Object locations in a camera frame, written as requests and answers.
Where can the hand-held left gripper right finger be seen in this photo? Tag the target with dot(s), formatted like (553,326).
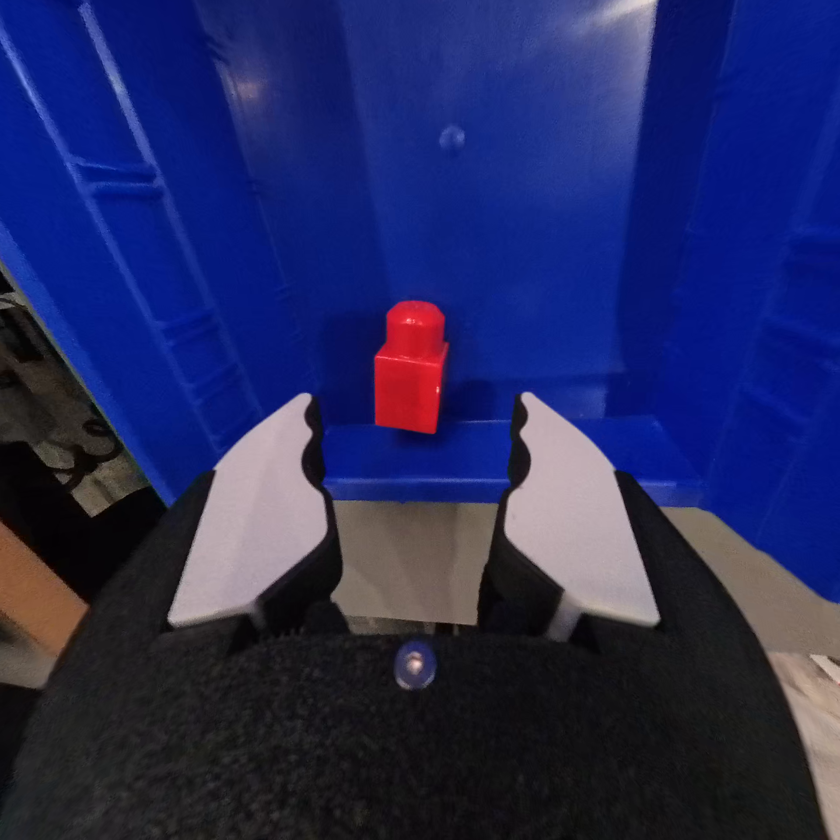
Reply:
(577,525)

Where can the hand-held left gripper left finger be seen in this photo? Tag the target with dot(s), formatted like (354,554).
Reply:
(262,525)

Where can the red one-stud block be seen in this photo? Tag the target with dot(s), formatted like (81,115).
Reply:
(410,387)

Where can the blue plastic bin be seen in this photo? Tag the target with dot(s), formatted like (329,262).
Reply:
(492,229)

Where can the brown cardboard box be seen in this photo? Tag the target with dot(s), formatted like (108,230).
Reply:
(33,590)

